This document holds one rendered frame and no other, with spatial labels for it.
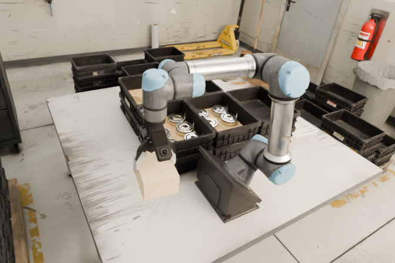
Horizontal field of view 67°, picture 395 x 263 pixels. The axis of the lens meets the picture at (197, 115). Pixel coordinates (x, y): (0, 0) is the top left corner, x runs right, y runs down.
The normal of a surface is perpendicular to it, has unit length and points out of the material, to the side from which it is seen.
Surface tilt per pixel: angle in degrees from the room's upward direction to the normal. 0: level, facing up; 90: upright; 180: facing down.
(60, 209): 0
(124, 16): 90
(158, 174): 0
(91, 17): 90
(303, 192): 0
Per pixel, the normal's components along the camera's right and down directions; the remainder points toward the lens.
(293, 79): 0.40, 0.31
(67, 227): 0.09, -0.85
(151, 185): 0.38, 0.52
